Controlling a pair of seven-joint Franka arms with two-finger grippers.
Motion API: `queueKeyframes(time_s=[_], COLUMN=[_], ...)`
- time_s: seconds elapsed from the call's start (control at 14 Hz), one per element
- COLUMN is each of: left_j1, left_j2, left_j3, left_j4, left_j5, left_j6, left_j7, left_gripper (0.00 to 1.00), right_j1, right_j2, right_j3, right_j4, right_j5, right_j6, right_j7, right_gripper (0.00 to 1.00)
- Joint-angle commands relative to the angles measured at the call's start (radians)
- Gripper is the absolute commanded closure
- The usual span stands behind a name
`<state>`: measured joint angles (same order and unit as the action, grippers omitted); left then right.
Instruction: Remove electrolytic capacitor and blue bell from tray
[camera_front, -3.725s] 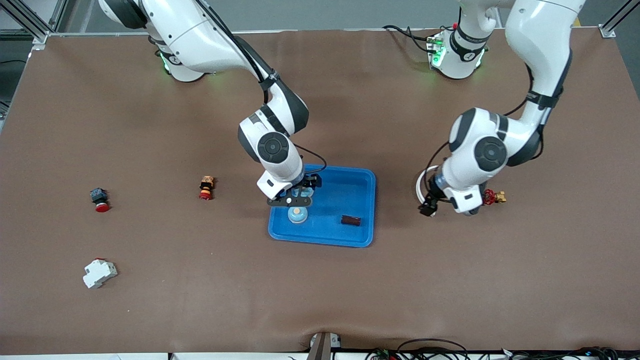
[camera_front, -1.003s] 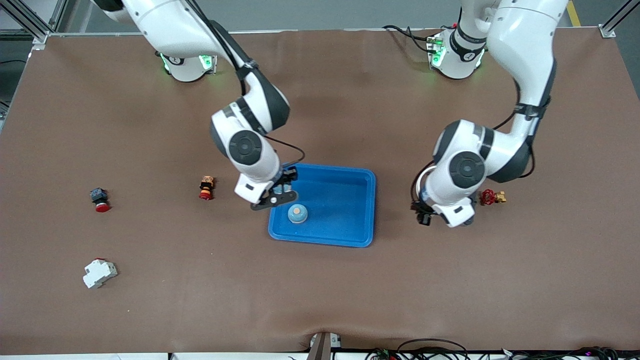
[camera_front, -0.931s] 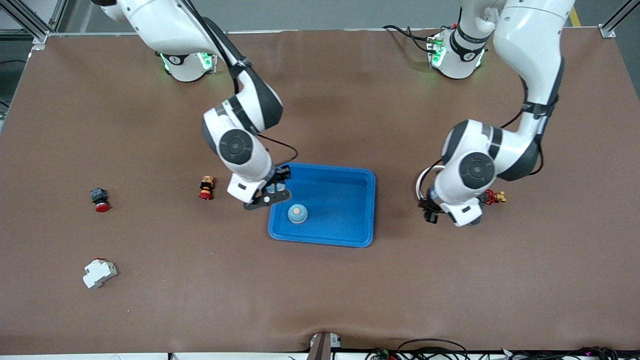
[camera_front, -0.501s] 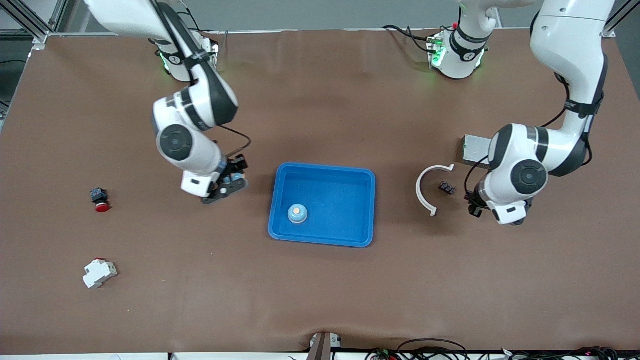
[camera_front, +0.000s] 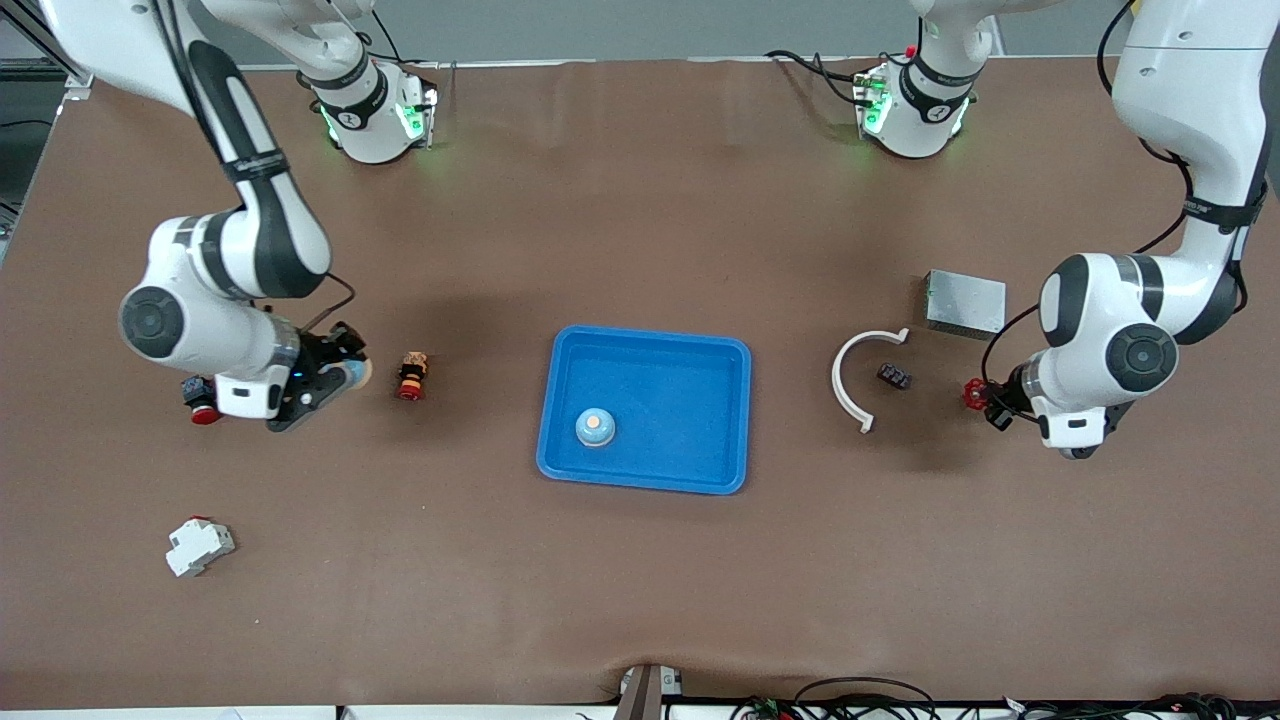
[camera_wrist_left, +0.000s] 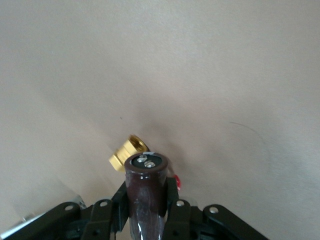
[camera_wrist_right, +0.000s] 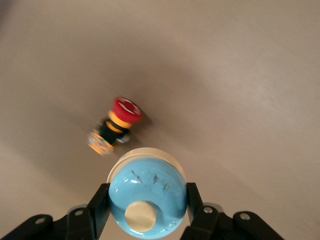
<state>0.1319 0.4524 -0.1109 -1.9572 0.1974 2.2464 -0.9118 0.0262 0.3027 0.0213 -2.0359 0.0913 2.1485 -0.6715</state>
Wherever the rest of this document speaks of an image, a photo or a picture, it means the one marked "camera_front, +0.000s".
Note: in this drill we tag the white circuit breaker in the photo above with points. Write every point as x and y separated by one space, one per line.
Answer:
198 548

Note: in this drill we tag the aluminium frame strut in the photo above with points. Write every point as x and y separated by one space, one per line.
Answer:
76 90

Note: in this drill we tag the red valve with brass body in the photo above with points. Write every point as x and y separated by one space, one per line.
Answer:
975 394

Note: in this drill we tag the white curved plastic arc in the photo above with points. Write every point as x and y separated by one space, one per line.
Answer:
836 382

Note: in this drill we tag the red emergency stop orange block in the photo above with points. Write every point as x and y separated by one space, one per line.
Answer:
412 375

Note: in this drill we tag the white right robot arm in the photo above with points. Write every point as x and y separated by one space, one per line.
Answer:
200 310

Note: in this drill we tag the blue plastic tray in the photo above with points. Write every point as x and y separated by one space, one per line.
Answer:
650 400

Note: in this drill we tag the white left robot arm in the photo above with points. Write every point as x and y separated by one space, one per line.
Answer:
1090 310

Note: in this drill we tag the grey metal box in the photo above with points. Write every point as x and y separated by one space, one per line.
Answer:
965 305

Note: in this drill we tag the blue round bell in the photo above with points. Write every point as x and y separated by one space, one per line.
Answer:
355 376
595 427

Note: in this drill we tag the brown table cover mat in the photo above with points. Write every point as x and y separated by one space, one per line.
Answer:
640 580

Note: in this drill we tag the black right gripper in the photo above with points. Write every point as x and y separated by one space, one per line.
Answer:
323 352

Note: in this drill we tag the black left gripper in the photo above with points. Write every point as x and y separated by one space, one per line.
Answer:
1012 393

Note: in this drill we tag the small black connector block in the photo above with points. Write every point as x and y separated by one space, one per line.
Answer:
894 377

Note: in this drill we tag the red button with blue block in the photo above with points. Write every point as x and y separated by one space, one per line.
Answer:
203 412

